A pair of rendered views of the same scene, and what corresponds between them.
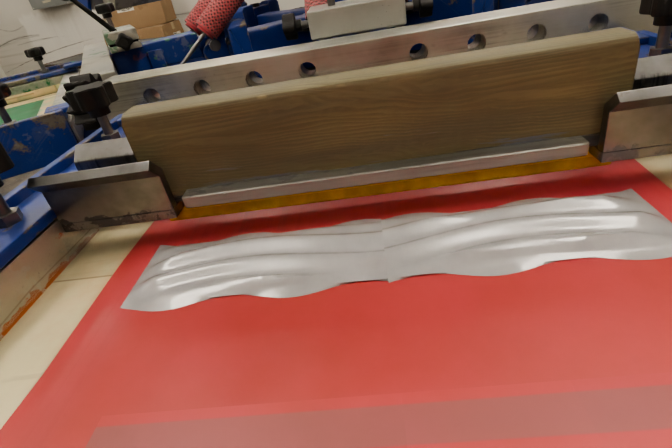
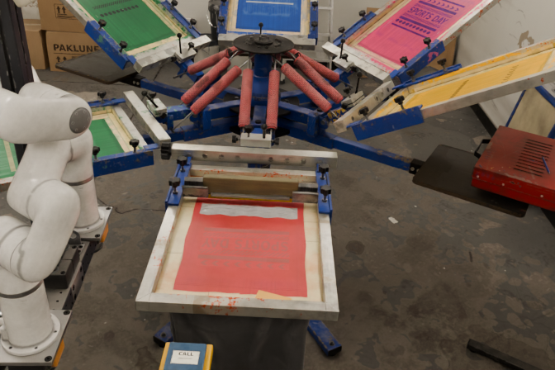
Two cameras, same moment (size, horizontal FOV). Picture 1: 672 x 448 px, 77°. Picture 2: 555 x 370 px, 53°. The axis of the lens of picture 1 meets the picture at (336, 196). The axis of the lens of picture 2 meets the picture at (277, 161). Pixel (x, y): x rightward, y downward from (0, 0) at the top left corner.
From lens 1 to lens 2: 1.77 m
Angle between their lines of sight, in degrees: 7
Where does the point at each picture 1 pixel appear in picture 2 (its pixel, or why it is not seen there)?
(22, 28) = not seen: outside the picture
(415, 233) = (255, 209)
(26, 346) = (184, 216)
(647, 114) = (299, 195)
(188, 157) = (214, 186)
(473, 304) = (260, 220)
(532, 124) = (280, 192)
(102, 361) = (201, 220)
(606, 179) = (295, 205)
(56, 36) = not seen: outside the picture
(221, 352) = (220, 221)
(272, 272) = (228, 211)
